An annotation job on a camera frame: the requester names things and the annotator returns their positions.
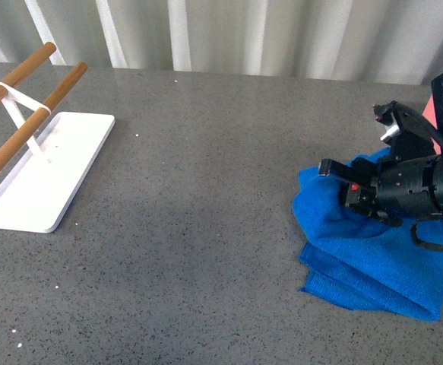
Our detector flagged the pink plastic bin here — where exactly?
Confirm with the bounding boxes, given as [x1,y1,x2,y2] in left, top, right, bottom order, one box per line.
[422,96,441,154]

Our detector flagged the black cable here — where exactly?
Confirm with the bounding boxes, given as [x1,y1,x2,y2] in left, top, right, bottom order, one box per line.
[410,217,443,256]

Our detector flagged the white rack with wooden bars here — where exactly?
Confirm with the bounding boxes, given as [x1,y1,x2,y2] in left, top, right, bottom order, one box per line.
[0,42,115,233]

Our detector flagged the blue microfiber cloth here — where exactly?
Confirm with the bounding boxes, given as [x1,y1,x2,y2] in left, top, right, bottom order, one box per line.
[293,167,443,322]

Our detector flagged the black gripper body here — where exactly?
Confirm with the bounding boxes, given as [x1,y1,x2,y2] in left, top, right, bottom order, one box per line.
[318,101,443,227]

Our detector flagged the white pleated curtain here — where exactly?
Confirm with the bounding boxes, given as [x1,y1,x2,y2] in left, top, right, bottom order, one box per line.
[0,1,443,84]

